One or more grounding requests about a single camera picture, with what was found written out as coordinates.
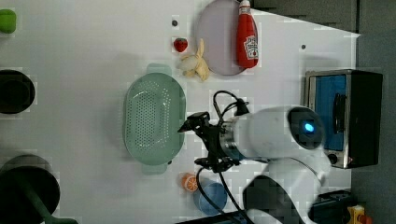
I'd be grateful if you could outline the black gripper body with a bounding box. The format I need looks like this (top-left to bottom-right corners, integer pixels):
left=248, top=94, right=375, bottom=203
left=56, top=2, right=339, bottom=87
left=194, top=124, right=240, bottom=173

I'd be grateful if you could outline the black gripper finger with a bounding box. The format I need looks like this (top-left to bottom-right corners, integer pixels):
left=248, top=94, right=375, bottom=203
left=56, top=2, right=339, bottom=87
left=177, top=112, right=210, bottom=133

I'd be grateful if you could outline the green oval strainer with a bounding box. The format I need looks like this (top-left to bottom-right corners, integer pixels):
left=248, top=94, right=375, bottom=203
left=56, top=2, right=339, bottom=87
left=122, top=63, right=186, bottom=175

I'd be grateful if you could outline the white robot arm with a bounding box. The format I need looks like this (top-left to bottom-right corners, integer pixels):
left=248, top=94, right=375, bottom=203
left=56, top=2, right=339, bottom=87
left=178, top=105, right=331, bottom=224

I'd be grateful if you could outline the blue bowl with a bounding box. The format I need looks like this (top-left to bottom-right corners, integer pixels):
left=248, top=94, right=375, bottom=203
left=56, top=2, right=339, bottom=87
left=193, top=180, right=228, bottom=216

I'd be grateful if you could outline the toy orange slice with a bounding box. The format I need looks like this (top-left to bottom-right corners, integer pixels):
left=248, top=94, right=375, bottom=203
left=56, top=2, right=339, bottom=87
left=181, top=174, right=198, bottom=192

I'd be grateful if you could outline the toy peeled banana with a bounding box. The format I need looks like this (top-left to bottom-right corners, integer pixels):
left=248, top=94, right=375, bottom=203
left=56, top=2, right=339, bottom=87
left=177, top=38, right=210, bottom=81

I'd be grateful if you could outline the toy strawberry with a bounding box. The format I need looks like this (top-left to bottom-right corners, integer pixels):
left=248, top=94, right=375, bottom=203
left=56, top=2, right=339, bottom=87
left=173, top=38, right=189, bottom=52

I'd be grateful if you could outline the grey round plate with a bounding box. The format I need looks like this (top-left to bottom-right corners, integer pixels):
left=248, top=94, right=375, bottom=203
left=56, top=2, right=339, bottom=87
left=195, top=0, right=250, bottom=76

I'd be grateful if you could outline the plush ketchup bottle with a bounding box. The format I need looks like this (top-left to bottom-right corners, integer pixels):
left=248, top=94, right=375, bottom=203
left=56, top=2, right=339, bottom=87
left=236, top=0, right=259, bottom=68

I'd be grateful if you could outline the toaster oven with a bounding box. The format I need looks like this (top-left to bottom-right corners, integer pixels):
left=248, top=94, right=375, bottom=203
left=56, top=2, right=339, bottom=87
left=304, top=69, right=383, bottom=169

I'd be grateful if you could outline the yellow toy block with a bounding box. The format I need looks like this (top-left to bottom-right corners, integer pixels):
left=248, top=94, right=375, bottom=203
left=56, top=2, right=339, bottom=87
left=347, top=205, right=373, bottom=224

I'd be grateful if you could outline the black round object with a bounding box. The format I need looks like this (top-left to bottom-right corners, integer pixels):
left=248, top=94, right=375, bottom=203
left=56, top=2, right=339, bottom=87
left=0, top=69, right=35, bottom=114

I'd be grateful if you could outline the green cylinder object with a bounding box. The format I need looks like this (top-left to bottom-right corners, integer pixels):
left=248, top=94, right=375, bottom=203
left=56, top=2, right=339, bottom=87
left=0, top=8, right=17, bottom=34

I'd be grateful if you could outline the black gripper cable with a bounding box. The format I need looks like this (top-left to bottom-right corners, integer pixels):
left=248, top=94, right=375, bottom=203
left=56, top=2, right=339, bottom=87
left=195, top=90, right=253, bottom=224

